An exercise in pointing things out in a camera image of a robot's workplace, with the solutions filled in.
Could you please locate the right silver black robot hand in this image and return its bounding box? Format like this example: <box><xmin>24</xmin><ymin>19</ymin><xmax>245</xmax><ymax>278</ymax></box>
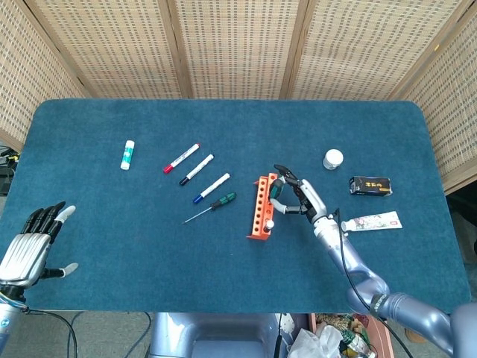
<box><xmin>268</xmin><ymin>164</ymin><xmax>329</xmax><ymax>224</ymax></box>

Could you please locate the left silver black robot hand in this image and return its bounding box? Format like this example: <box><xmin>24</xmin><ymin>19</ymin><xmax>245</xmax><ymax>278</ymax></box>
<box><xmin>0</xmin><ymin>201</ymin><xmax>79</xmax><ymax>289</ymax></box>

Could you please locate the thick-shaft green black screwdriver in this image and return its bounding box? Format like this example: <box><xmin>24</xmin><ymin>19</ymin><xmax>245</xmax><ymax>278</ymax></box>
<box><xmin>268</xmin><ymin>178</ymin><xmax>286</xmax><ymax>198</ymax></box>

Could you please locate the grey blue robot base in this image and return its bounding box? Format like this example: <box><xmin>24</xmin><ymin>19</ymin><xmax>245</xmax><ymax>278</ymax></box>
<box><xmin>148</xmin><ymin>312</ymin><xmax>288</xmax><ymax>358</ymax></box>

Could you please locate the orange tool rack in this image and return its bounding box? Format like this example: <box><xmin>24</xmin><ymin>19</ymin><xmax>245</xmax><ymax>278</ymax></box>
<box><xmin>246</xmin><ymin>172</ymin><xmax>279</xmax><ymax>242</ymax></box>

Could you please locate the white round jar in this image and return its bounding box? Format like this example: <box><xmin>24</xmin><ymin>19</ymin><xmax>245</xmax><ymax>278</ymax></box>
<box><xmin>322</xmin><ymin>148</ymin><xmax>344</xmax><ymax>171</ymax></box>

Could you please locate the black cardboard box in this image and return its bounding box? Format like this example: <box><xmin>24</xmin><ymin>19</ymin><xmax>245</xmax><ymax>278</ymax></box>
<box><xmin>349</xmin><ymin>175</ymin><xmax>394</xmax><ymax>196</ymax></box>

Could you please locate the white floral toothpaste tube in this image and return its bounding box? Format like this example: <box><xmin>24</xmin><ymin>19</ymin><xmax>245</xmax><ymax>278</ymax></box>
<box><xmin>341</xmin><ymin>210</ymin><xmax>404</xmax><ymax>233</ymax></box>

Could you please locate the thin-shaft green black screwdriver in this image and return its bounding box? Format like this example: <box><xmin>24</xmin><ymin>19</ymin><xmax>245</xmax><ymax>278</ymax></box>
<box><xmin>182</xmin><ymin>191</ymin><xmax>237</xmax><ymax>225</ymax></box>

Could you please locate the blue cap whiteboard marker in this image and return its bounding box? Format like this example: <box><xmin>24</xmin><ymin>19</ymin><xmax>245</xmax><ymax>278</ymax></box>
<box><xmin>192</xmin><ymin>172</ymin><xmax>231</xmax><ymax>204</ymax></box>

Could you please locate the blue carpet table mat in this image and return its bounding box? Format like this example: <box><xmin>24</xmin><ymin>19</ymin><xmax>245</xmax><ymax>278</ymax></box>
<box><xmin>0</xmin><ymin>98</ymin><xmax>473</xmax><ymax>314</ymax></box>

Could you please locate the black cap whiteboard marker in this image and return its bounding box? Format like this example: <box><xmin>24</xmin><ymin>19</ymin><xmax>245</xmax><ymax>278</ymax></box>
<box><xmin>178</xmin><ymin>154</ymin><xmax>215</xmax><ymax>186</ymax></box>

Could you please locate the red cap whiteboard marker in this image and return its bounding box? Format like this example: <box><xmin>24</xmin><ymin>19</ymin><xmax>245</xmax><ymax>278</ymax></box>
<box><xmin>162</xmin><ymin>142</ymin><xmax>201</xmax><ymax>175</ymax></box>

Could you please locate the white green glue stick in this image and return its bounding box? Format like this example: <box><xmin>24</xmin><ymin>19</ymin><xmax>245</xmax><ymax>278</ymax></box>
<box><xmin>120</xmin><ymin>139</ymin><xmax>136</xmax><ymax>171</ymax></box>

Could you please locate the white plastic bag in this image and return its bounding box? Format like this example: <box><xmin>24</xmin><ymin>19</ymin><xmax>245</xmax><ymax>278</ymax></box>
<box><xmin>288</xmin><ymin>323</ymin><xmax>344</xmax><ymax>358</ymax></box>

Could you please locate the pink storage box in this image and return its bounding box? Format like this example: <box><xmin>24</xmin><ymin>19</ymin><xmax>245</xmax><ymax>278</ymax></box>
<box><xmin>309</xmin><ymin>313</ymin><xmax>396</xmax><ymax>358</ymax></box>

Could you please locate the woven wooden folding screen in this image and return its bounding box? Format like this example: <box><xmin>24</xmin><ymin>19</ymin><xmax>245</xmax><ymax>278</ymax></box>
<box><xmin>0</xmin><ymin>0</ymin><xmax>477</xmax><ymax>195</ymax></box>

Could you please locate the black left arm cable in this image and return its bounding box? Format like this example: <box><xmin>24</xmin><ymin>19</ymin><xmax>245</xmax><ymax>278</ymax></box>
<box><xmin>22</xmin><ymin>307</ymin><xmax>79</xmax><ymax>358</ymax></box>

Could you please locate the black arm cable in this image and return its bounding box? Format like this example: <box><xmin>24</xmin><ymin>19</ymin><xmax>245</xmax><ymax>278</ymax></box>
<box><xmin>22</xmin><ymin>307</ymin><xmax>79</xmax><ymax>358</ymax></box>
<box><xmin>333</xmin><ymin>207</ymin><xmax>414</xmax><ymax>358</ymax></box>

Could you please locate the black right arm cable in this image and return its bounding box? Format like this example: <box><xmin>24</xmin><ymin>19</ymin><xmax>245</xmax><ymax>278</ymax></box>
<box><xmin>333</xmin><ymin>207</ymin><xmax>414</xmax><ymax>358</ymax></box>

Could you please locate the black equipment with cables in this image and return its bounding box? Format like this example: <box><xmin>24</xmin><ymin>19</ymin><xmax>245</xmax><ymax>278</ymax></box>
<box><xmin>0</xmin><ymin>147</ymin><xmax>19</xmax><ymax>195</ymax></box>

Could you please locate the blue floor cable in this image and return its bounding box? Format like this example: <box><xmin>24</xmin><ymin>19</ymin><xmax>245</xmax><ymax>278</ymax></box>
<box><xmin>128</xmin><ymin>312</ymin><xmax>153</xmax><ymax>358</ymax></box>

